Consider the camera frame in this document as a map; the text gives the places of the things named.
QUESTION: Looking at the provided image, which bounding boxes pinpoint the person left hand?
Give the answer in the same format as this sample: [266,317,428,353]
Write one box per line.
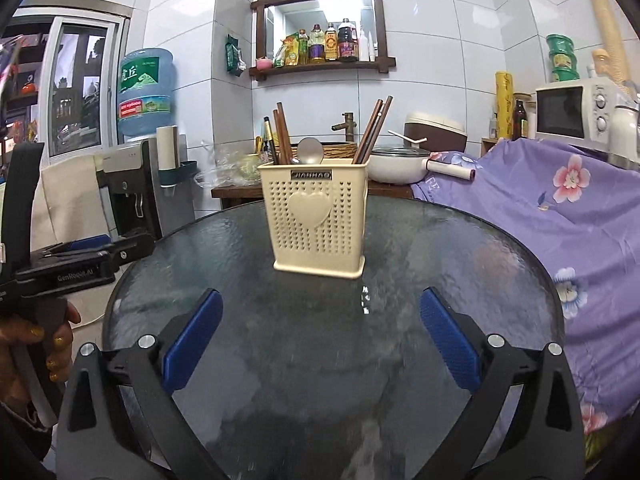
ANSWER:
[1,298,80,428]

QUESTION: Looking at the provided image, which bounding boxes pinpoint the white water dispenser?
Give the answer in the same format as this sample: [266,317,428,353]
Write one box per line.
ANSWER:
[96,136,198,240]

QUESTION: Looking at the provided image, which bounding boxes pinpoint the paper cup holder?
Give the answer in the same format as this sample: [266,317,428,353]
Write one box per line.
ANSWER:
[156,126,198,193]

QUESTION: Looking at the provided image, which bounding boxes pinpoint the round glass table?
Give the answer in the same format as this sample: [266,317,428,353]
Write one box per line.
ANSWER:
[103,196,564,479]

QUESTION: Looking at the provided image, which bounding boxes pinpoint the blue water jug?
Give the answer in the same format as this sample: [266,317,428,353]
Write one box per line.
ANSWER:
[117,48,176,141]

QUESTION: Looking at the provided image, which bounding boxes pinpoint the clear plastic bag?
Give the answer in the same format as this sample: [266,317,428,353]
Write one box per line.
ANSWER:
[193,142,262,190]

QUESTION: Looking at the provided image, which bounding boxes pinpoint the purple floral cloth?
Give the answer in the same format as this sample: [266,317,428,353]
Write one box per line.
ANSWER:
[410,138,640,441]

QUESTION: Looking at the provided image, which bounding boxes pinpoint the black gold-banded chopstick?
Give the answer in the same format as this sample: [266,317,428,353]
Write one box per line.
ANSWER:
[264,116,279,165]

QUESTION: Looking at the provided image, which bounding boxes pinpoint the beige plastic utensil holder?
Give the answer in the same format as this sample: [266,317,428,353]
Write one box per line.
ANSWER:
[258,158,368,280]

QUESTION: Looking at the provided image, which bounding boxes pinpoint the silver metal spoon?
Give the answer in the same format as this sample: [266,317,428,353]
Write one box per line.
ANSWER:
[295,138,324,165]

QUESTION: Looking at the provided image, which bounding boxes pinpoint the dark sauce bottle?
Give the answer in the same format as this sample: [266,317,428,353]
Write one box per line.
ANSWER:
[512,100,528,140]

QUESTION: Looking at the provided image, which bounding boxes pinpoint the white cooking pot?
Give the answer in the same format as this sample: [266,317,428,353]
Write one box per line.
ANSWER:
[366,144,476,186]

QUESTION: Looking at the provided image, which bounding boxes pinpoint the brown white rice cooker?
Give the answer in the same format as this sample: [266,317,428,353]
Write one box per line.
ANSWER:
[404,113,468,152]

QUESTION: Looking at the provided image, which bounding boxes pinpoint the white microwave oven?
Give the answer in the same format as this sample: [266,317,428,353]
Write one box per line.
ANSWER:
[535,77,630,152]

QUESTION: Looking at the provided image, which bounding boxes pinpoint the woven brown basin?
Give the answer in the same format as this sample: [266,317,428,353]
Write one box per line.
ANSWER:
[322,143,357,159]

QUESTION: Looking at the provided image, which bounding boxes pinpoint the yellow roll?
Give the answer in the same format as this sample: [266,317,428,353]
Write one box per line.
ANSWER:
[496,72,514,139]

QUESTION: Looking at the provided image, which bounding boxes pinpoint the brass faucet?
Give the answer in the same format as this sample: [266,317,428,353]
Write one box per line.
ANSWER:
[331,112,357,143]

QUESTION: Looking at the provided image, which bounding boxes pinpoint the green stacked containers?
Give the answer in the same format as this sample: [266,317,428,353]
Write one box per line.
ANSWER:
[546,34,579,82]

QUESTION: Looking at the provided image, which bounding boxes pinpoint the wooden framed wall shelf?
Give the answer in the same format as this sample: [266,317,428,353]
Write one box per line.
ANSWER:
[250,0,396,81]

